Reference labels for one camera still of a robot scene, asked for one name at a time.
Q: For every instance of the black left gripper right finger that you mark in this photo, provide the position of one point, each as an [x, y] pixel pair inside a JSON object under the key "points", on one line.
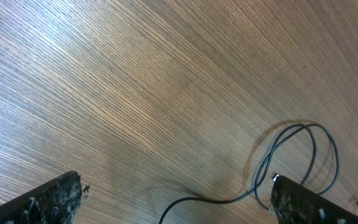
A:
{"points": [[291, 203]]}

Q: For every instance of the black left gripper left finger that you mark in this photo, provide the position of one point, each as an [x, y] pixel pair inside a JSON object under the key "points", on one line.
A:
{"points": [[55, 202]]}

